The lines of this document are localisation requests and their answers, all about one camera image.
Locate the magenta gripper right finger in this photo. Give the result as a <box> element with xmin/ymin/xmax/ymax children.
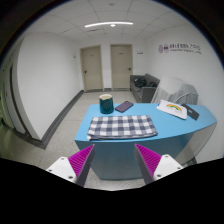
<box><xmin>134</xmin><ymin>144</ymin><xmax>182</xmax><ymax>184</ymax></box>

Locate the wall logo sign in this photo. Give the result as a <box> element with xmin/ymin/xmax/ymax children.
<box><xmin>158</xmin><ymin>43</ymin><xmax>202</xmax><ymax>54</ymax></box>

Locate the black bag on sofa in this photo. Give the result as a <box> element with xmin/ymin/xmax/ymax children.
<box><xmin>134</xmin><ymin>78</ymin><xmax>146</xmax><ymax>88</ymax></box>

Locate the grey white checkered towel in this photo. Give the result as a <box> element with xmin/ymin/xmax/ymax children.
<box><xmin>87</xmin><ymin>115</ymin><xmax>158</xmax><ymax>140</ymax></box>

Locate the black smartphone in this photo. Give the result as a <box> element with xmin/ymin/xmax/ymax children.
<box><xmin>182</xmin><ymin>104</ymin><xmax>199</xmax><ymax>120</ymax></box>

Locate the dark purple smartphone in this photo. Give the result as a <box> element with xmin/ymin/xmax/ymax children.
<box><xmin>115</xmin><ymin>101</ymin><xmax>133</xmax><ymax>113</ymax></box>

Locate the left beige door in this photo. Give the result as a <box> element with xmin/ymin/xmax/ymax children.
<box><xmin>81</xmin><ymin>46</ymin><xmax>103</xmax><ymax>91</ymax></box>

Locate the dark green mug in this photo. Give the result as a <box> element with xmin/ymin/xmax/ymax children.
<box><xmin>99</xmin><ymin>94</ymin><xmax>114</xmax><ymax>114</ymax></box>

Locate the grey sofa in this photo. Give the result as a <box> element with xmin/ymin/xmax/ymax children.
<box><xmin>130</xmin><ymin>74</ymin><xmax>160</xmax><ymax>103</ymax></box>

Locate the beige door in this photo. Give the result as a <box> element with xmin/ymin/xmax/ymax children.
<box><xmin>81</xmin><ymin>46</ymin><xmax>103</xmax><ymax>91</ymax></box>
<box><xmin>111</xmin><ymin>45</ymin><xmax>132</xmax><ymax>89</ymax></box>

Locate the right beige door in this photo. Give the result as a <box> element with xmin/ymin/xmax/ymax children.
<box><xmin>111</xmin><ymin>45</ymin><xmax>132</xmax><ymax>89</ymax></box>

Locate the blue table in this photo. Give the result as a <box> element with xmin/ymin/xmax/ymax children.
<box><xmin>75</xmin><ymin>103</ymin><xmax>217</xmax><ymax>180</ymax></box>

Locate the ceiling strip light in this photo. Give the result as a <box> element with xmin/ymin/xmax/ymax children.
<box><xmin>84</xmin><ymin>21</ymin><xmax>133</xmax><ymax>28</ymax></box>

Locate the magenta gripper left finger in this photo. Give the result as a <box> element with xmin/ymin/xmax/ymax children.
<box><xmin>47</xmin><ymin>145</ymin><xmax>95</xmax><ymax>187</ymax></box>

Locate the grey covered chair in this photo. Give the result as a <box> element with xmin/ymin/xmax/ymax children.
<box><xmin>152</xmin><ymin>77</ymin><xmax>198</xmax><ymax>105</ymax></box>

